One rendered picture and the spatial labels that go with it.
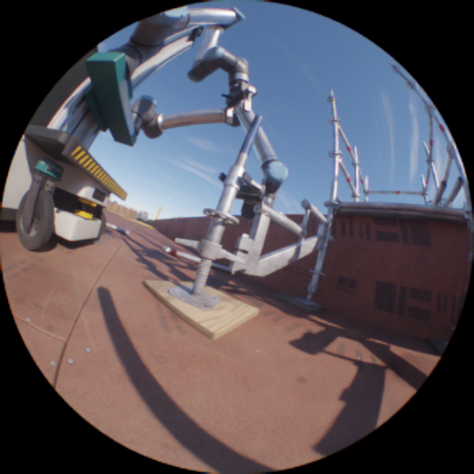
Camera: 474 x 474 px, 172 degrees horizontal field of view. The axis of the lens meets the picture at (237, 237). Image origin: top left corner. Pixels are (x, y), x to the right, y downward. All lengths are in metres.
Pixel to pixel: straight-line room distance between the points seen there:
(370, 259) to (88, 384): 1.24
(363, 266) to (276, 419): 1.03
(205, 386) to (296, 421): 0.14
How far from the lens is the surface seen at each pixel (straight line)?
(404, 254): 1.17
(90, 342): 0.29
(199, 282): 0.50
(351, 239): 1.21
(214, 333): 0.36
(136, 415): 0.22
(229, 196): 0.51
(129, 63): 0.74
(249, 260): 0.58
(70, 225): 0.63
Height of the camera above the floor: 0.20
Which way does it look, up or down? 6 degrees up
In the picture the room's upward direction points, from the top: 18 degrees clockwise
